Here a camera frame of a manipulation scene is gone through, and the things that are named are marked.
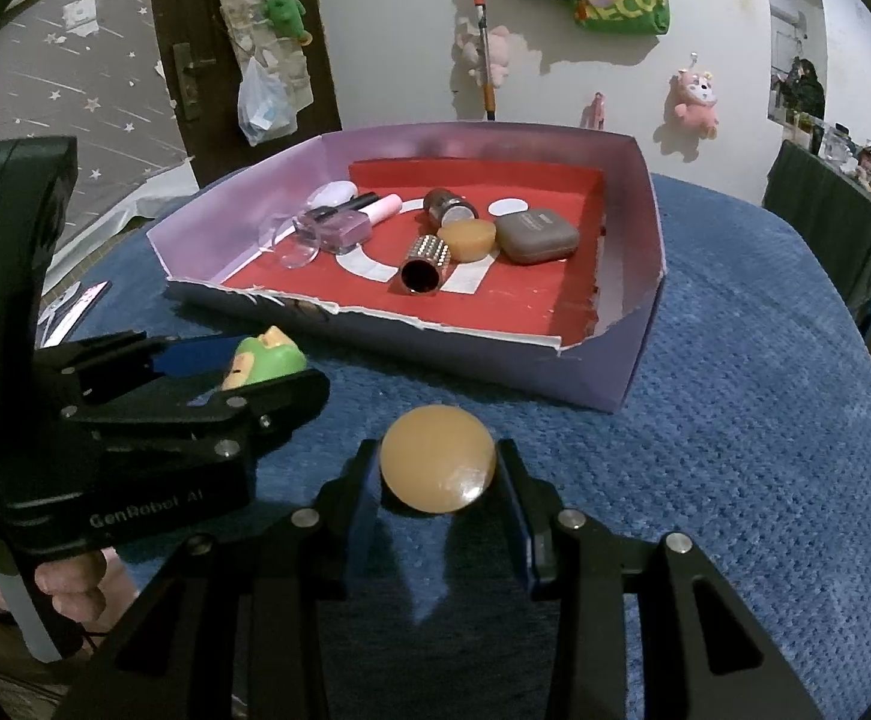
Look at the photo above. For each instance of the black nail polish bottle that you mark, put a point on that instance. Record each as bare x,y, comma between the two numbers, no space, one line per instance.
364,201

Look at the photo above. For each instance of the green bear figure toy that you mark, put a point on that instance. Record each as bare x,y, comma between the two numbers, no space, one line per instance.
270,356

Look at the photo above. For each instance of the small pink wall hook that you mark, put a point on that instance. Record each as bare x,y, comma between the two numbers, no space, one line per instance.
597,109

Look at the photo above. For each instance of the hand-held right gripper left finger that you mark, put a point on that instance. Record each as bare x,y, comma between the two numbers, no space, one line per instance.
364,495

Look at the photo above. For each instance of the brown glitter jar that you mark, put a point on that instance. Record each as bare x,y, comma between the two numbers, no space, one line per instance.
446,204

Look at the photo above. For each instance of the clear plastic bag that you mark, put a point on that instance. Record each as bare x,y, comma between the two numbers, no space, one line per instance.
262,109

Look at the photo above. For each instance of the clear hanging organizer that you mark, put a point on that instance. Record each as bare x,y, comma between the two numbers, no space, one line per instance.
244,7

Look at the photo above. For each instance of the dark green covered table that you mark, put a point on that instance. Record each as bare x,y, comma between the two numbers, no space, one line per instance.
803,195

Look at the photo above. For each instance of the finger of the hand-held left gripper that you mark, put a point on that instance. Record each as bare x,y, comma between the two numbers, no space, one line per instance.
187,354
277,397

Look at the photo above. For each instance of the green plush toy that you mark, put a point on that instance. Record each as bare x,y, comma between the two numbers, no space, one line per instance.
285,11

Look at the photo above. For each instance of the person's left hand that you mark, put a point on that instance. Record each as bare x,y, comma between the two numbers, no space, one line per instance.
67,581

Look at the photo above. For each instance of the dark brown door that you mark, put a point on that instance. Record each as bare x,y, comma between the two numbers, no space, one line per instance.
180,0

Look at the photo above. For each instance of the grey star print sheet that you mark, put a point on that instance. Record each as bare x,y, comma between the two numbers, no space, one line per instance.
67,90

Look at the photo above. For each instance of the purple cardboard box red inside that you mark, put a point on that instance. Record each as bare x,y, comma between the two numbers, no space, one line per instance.
630,240

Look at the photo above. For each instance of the white paper cards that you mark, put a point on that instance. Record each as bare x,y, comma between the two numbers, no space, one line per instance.
75,304

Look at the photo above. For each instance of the seated person at back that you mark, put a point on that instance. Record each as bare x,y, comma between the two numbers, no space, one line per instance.
795,37

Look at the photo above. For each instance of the tan round disc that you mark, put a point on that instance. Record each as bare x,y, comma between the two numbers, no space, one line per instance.
435,457
469,240

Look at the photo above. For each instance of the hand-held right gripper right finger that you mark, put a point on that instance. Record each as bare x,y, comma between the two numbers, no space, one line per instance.
518,502

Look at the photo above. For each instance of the lilac oval case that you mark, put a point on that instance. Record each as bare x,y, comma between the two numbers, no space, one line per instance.
334,191

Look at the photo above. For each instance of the purple nail polish bottle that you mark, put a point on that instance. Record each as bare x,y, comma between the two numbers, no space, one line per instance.
341,229

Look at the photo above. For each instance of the row of cosmetic bottles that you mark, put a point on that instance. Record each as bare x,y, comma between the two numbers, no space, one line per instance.
870,165

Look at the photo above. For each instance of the gold studded cylinder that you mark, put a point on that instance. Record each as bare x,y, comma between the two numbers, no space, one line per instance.
428,255

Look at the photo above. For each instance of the pale pink plush toy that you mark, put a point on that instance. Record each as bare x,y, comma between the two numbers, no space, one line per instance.
501,52

